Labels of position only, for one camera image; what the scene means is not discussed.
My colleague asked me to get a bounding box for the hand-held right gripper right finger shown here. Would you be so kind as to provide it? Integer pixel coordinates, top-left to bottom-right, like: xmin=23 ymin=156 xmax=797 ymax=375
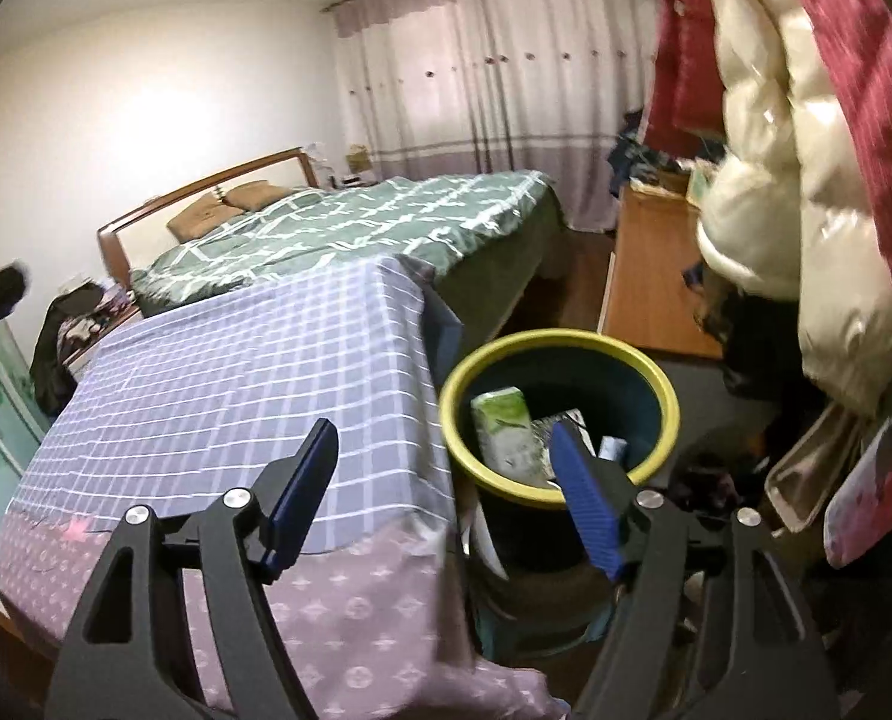
xmin=549 ymin=421 xmax=841 ymax=720

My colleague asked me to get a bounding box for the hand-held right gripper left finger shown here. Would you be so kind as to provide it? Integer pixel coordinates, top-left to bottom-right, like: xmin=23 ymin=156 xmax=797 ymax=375
xmin=44 ymin=418 xmax=340 ymax=720

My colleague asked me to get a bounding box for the white printed cardboard box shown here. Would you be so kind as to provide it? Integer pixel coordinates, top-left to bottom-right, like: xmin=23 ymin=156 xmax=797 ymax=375
xmin=532 ymin=406 xmax=589 ymax=458

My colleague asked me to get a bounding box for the green and white carton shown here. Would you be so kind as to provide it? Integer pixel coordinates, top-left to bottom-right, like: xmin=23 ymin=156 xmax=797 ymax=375
xmin=470 ymin=388 xmax=556 ymax=485

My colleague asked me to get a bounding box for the blue bin with yellow rim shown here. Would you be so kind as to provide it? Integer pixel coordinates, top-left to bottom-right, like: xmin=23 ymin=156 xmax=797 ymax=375
xmin=438 ymin=328 xmax=681 ymax=575

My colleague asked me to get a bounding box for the dark jacket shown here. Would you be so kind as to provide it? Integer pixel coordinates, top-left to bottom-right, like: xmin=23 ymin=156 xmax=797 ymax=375
xmin=29 ymin=289 xmax=98 ymax=417

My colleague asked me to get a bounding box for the pile of small clothes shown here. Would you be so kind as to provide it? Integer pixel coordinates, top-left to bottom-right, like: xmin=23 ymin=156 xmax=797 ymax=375
xmin=59 ymin=281 xmax=136 ymax=338

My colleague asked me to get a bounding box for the dark teal stool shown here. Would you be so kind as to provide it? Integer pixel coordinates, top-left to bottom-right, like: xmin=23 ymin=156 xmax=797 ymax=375
xmin=465 ymin=562 xmax=619 ymax=665

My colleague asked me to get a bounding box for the blue checked tablecloth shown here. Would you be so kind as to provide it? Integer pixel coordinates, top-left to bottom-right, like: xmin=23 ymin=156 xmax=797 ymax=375
xmin=11 ymin=255 xmax=466 ymax=552

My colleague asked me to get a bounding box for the wooden bed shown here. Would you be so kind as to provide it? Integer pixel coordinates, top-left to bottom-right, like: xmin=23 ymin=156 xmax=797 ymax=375
xmin=97 ymin=148 xmax=574 ymax=346

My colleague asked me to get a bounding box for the brown pillow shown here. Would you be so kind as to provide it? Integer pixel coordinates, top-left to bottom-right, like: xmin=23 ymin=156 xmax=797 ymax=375
xmin=166 ymin=193 xmax=231 ymax=242
xmin=225 ymin=180 xmax=289 ymax=211

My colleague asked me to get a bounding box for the beige bag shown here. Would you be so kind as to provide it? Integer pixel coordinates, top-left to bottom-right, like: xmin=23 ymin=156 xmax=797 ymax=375
xmin=763 ymin=401 xmax=863 ymax=533

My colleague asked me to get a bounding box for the wooden desk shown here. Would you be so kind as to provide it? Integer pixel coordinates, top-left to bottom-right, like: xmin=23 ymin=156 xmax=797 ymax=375
xmin=600 ymin=184 xmax=725 ymax=361

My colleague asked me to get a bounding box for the green checked quilt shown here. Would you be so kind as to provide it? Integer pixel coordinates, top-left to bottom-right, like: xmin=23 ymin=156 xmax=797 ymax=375
xmin=129 ymin=169 xmax=571 ymax=361

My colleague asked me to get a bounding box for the pink floral garment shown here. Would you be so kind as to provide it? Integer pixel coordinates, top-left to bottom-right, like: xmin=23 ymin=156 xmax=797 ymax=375
xmin=823 ymin=405 xmax=892 ymax=571

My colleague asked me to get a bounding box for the green framed card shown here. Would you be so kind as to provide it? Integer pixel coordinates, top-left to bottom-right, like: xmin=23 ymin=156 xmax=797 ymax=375
xmin=686 ymin=165 xmax=719 ymax=205

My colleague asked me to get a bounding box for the pile of dark clothes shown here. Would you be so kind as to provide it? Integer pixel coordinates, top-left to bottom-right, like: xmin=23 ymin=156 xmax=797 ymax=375
xmin=607 ymin=109 xmax=721 ymax=192

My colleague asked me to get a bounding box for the cream puffer jacket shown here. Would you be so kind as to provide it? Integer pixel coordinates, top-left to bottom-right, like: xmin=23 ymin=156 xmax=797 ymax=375
xmin=695 ymin=0 xmax=892 ymax=417

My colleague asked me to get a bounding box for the pink and white curtain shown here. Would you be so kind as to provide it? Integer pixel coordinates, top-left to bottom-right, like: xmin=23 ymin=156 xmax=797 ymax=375
xmin=326 ymin=0 xmax=668 ymax=233

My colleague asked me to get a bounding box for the red coat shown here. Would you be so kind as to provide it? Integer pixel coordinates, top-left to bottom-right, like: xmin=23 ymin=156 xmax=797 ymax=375
xmin=645 ymin=0 xmax=892 ymax=293

